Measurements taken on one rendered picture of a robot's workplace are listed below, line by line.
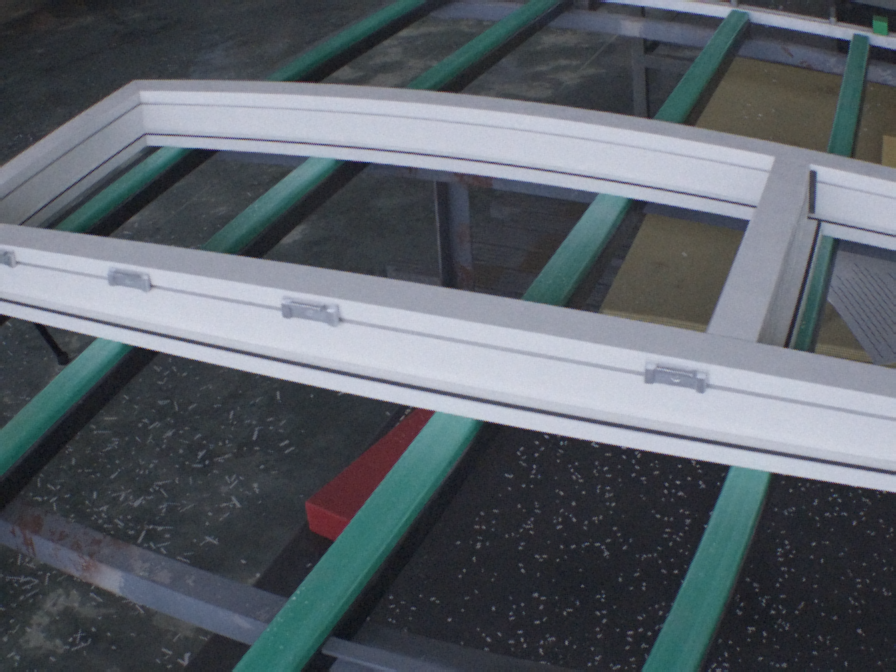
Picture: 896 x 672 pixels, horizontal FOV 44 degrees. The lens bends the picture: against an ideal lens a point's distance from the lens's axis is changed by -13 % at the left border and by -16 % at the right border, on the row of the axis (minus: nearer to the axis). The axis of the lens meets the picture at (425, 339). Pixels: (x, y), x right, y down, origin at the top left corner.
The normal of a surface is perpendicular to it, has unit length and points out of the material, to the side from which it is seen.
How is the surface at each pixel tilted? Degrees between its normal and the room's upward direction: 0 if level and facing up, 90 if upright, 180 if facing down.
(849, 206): 90
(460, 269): 90
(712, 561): 0
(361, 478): 0
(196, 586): 0
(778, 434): 90
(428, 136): 90
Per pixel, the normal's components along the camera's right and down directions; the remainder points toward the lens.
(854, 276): -0.06, -0.86
